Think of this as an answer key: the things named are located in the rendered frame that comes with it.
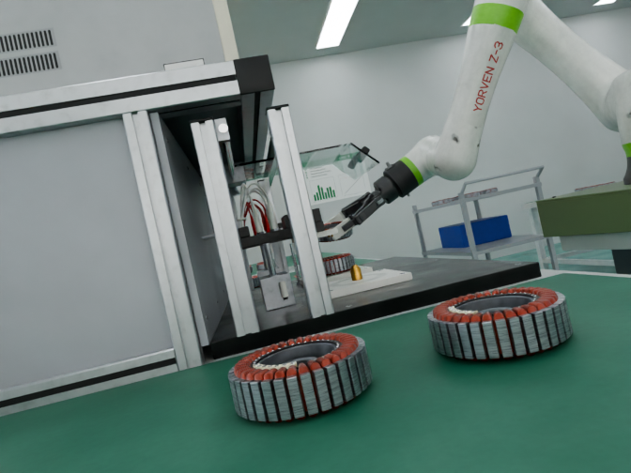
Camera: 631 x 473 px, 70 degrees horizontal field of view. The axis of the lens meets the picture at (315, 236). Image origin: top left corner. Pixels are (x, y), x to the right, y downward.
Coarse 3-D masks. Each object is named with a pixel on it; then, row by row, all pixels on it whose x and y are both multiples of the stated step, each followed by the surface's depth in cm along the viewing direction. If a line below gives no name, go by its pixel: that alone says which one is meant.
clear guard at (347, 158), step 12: (348, 144) 103; (300, 156) 103; (312, 156) 106; (324, 156) 110; (336, 156) 114; (348, 156) 111; (360, 156) 106; (252, 168) 105; (264, 168) 109; (312, 168) 125; (348, 168) 120; (360, 168) 115
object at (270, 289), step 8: (280, 272) 81; (264, 280) 75; (272, 280) 75; (280, 280) 75; (288, 280) 75; (264, 288) 75; (272, 288) 75; (288, 288) 75; (264, 296) 75; (272, 296) 75; (280, 296) 75; (288, 296) 75; (272, 304) 75; (280, 304) 75; (288, 304) 75
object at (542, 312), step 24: (504, 288) 43; (528, 288) 41; (432, 312) 42; (456, 312) 38; (480, 312) 40; (504, 312) 35; (528, 312) 34; (552, 312) 34; (432, 336) 39; (456, 336) 36; (480, 336) 34; (504, 336) 34; (528, 336) 33; (552, 336) 34
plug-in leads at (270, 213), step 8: (256, 184) 76; (240, 192) 76; (248, 192) 77; (256, 192) 80; (264, 192) 76; (240, 200) 77; (264, 200) 80; (240, 208) 76; (272, 208) 76; (240, 216) 76; (256, 216) 77; (272, 216) 76; (256, 224) 77; (272, 224) 76; (240, 232) 75; (248, 232) 76; (256, 232) 77
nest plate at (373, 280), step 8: (368, 272) 89; (376, 272) 86; (384, 272) 83; (392, 272) 80; (400, 272) 77; (408, 272) 75; (344, 280) 85; (360, 280) 79; (368, 280) 77; (376, 280) 75; (384, 280) 74; (392, 280) 74; (400, 280) 74; (408, 280) 75; (336, 288) 75; (344, 288) 73; (352, 288) 73; (360, 288) 73; (368, 288) 74; (336, 296) 73
